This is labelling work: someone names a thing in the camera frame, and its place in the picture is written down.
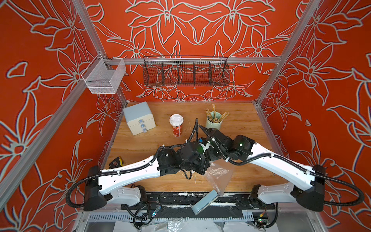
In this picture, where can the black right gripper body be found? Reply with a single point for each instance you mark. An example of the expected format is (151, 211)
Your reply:
(215, 153)

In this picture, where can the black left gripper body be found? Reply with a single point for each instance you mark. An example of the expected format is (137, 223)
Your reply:
(199, 165)

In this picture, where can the clear plastic carrier bag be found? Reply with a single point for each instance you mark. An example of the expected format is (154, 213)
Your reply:
(219, 174)

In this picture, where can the red milk tea cup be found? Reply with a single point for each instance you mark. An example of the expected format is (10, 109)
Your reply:
(176, 122)

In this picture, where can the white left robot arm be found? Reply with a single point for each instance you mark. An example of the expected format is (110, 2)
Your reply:
(100, 185)

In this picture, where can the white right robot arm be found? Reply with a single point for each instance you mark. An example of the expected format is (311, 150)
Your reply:
(306, 184)

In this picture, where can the mint green tin canister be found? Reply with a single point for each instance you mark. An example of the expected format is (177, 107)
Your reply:
(210, 122)

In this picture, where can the wooden stir sticks bundle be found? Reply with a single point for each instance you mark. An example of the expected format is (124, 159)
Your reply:
(215, 117)

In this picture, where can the light blue foot pedal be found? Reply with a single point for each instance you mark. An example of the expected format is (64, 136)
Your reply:
(204, 202)

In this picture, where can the white mini drawer box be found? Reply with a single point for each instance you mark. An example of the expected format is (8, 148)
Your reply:
(139, 118)

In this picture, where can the black yellow tape measure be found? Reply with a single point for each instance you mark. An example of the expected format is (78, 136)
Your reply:
(116, 163)

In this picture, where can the black wire wall basket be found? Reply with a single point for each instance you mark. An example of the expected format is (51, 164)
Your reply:
(186, 71)

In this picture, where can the white wire mesh basket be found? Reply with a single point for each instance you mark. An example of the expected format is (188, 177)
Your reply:
(104, 76)

